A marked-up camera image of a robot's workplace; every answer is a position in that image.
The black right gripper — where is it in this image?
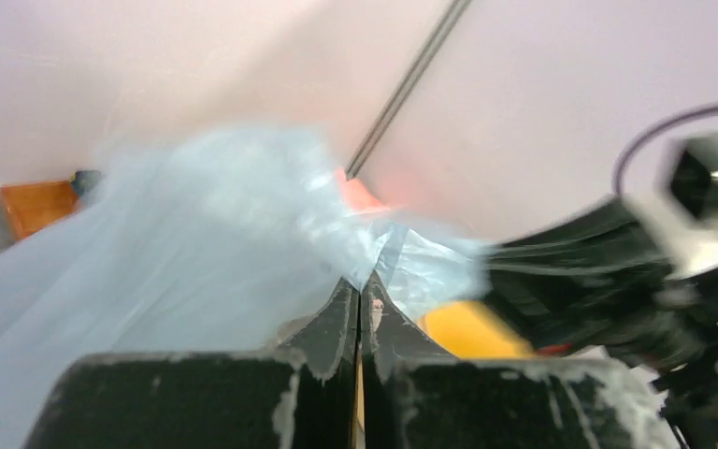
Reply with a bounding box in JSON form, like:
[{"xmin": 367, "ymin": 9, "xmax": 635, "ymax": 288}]
[{"xmin": 482, "ymin": 197, "xmax": 718, "ymax": 379}]

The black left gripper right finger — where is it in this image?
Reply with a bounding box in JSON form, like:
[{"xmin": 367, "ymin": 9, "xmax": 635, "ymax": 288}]
[{"xmin": 360, "ymin": 275, "xmax": 677, "ymax": 448}]

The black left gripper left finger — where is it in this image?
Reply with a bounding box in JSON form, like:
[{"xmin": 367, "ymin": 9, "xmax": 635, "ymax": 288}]
[{"xmin": 24, "ymin": 281, "xmax": 359, "ymax": 448}]

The translucent blue trash bag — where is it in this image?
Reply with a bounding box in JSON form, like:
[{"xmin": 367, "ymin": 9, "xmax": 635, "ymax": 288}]
[{"xmin": 0, "ymin": 125, "xmax": 490, "ymax": 448}]

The yellow plastic trash bin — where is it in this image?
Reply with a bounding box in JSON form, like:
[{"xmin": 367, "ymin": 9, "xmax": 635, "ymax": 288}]
[{"xmin": 417, "ymin": 301, "xmax": 535, "ymax": 359}]

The pink cloth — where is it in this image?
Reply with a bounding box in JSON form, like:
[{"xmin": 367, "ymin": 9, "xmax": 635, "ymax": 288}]
[{"xmin": 333, "ymin": 168, "xmax": 391, "ymax": 217}]

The rolled tie blue yellow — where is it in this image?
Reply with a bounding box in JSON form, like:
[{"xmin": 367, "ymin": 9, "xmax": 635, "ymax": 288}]
[{"xmin": 69, "ymin": 169, "xmax": 103, "ymax": 198}]

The wooden compartment tray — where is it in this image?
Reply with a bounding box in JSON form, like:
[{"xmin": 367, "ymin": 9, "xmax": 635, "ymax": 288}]
[{"xmin": 0, "ymin": 180, "xmax": 79, "ymax": 240}]

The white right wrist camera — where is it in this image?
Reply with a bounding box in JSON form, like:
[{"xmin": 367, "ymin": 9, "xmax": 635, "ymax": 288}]
[{"xmin": 624, "ymin": 133, "xmax": 718, "ymax": 280}]

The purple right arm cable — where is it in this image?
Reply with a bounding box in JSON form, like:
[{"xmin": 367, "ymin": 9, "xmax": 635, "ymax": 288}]
[{"xmin": 611, "ymin": 98, "xmax": 718, "ymax": 198}]

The right corner aluminium post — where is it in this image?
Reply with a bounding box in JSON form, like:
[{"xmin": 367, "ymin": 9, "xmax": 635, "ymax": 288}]
[{"xmin": 345, "ymin": 0, "xmax": 473, "ymax": 180}]

